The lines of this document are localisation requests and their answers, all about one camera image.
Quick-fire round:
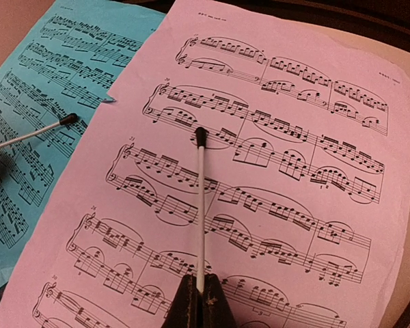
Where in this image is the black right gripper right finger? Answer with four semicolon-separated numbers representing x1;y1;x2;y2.
200;273;236;328

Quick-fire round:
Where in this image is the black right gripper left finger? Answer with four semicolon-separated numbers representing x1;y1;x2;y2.
162;275;202;328

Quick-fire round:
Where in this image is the blue sheet music page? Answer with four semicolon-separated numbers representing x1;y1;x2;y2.
0;1;163;287

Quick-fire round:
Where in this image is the lavender sheet music page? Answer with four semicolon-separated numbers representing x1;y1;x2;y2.
0;1;410;327

